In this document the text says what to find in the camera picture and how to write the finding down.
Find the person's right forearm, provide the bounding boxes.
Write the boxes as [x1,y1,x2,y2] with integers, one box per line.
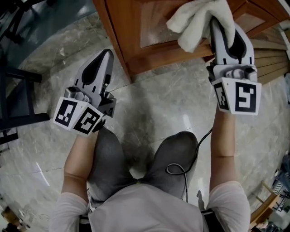
[208,108,241,193]

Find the person's left forearm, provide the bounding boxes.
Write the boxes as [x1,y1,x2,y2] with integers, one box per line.
[61,128,100,195]

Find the wooden cabinet door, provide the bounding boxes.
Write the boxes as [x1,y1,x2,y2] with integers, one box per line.
[106,0,215,74]
[231,0,286,39]

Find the wooden vanity with white sink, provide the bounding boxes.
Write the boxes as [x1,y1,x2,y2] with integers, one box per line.
[92,0,286,79]

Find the black wrist band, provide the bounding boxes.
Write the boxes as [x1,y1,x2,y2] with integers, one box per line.
[92,119,106,133]

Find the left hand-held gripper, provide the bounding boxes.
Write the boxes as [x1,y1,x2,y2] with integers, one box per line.
[53,49,117,138]

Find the black cable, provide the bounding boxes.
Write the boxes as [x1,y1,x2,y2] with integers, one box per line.
[165,126,213,204]

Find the stack of wooden planks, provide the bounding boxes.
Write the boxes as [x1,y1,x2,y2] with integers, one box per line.
[249,24,290,84]

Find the white cloth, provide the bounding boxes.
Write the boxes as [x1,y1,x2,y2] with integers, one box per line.
[166,0,236,53]

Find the black shoulder strap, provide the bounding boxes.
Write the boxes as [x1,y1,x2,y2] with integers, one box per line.
[200,209,218,232]
[79,214,91,232]

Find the person's grey trousers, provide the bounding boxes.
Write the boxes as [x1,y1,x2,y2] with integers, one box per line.
[87,126,200,202]

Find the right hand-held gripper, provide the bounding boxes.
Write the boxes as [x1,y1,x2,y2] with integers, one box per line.
[207,18,262,116]

